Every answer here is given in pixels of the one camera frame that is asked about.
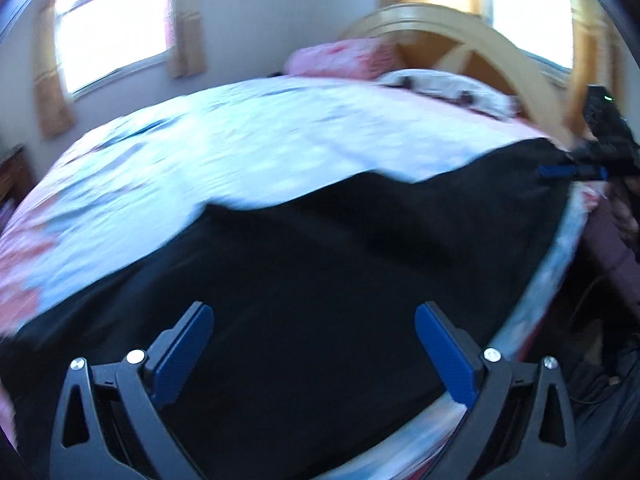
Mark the short yellow curtain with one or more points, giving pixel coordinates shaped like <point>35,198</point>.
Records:
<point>52,75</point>
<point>187,25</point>

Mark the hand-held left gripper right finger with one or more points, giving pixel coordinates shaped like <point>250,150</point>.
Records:
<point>447,350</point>

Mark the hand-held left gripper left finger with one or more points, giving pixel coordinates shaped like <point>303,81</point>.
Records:
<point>182,350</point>

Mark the white pillow with black print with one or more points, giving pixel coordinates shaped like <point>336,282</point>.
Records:
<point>450,87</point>

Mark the blue printed bed sheet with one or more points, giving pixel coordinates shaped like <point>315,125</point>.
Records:
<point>250,135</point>

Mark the wooden bed headboard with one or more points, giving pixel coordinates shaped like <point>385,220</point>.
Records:
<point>505,55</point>

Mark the long yellow curtain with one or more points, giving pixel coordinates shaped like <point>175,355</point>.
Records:
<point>595,35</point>

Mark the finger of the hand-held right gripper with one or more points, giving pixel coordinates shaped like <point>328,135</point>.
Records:
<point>565,171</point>

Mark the pink floral pillow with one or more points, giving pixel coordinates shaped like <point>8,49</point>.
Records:
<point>340,57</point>

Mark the window behind headboard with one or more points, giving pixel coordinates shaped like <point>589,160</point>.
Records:
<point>525,5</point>

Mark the window with white frame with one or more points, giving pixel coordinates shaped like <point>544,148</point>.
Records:
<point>110,25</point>

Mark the wooden desk with drawers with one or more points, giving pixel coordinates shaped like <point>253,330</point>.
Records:
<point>15,175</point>

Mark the black pants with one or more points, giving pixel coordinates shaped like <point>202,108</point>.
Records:
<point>300,285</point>

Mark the dark cloth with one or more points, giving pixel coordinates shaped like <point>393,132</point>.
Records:
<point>605,390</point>

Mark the person's right forearm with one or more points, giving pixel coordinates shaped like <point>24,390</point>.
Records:
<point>612,245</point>

